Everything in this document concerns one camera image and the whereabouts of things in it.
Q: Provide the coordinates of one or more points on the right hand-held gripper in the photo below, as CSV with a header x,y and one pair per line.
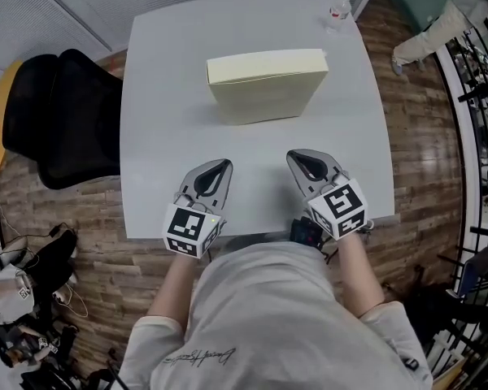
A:
x,y
341,205

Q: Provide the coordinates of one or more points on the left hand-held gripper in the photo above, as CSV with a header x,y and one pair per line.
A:
x,y
187,226

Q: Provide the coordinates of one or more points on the person's left forearm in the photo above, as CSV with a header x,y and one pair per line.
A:
x,y
172,291

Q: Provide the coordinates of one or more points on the person's right forearm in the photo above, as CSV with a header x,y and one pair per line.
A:
x,y
360,274

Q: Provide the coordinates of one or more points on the white long table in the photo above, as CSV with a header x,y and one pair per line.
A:
x,y
166,136

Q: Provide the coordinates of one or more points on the black battery pack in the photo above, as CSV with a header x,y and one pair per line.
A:
x,y
305,234

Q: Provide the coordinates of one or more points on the person's light grey shirt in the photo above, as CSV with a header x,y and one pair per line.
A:
x,y
268,319

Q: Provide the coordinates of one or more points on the black mesh office chair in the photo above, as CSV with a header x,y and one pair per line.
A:
x,y
65,124

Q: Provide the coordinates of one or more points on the clear plastic water bottle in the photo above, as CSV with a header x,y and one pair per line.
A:
x,y
338,12

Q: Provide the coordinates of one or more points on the pile of black equipment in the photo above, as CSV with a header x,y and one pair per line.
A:
x,y
53,266

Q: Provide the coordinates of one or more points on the black metal railing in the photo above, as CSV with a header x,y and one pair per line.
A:
x,y
484,136

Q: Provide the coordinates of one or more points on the glass partition with blinds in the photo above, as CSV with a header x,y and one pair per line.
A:
x,y
85,2

